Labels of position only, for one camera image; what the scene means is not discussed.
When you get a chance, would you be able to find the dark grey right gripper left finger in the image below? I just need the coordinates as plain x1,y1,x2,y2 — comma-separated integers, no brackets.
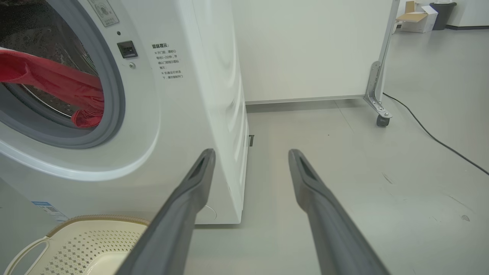
115,148,217,275

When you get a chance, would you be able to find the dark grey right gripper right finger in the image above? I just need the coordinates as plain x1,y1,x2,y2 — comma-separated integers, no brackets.
288,149,391,275

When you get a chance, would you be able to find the red white basketball jersey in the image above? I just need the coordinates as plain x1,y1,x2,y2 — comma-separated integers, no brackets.
0,48,105,128

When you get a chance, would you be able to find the cream perforated laundry basket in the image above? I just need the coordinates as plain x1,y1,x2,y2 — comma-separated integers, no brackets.
3,215,150,275

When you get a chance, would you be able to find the white washing machine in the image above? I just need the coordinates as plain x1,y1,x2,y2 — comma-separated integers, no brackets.
0,0,251,226

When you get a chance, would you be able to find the black door lock slot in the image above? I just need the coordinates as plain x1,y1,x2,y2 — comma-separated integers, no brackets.
117,40,138,59

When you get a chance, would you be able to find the open cardboard box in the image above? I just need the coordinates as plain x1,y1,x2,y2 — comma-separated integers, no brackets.
396,1,439,34

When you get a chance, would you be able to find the blue energy label sticker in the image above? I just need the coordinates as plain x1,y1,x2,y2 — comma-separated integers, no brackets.
31,201,69,223

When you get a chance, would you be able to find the white partition panel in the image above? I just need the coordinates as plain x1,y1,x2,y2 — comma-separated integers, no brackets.
231,0,400,105

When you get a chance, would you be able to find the grey warning sticker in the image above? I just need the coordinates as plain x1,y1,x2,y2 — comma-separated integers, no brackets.
88,0,119,27

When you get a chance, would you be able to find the black trash bin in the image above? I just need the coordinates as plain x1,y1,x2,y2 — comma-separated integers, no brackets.
430,2,457,31

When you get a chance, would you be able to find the black floor cable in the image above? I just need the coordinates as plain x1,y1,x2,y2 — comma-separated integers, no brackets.
383,92,489,176

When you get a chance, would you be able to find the metal caster foot bracket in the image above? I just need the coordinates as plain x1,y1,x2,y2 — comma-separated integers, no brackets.
363,61,393,128

